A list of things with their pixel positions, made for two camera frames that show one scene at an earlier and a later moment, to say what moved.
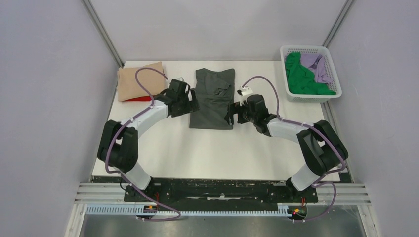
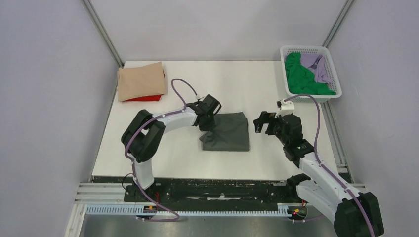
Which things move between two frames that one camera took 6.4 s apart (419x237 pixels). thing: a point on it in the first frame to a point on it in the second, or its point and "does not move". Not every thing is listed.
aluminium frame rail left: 102,30 does not move
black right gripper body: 243,114 to 274,127
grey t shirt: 214,90 to 230,133
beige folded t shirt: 128,87 does not move
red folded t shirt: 146,98 does not move
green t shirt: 300,79 does not move
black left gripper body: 186,106 to 208,124
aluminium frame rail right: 338,23 does not move
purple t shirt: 315,62 does not move
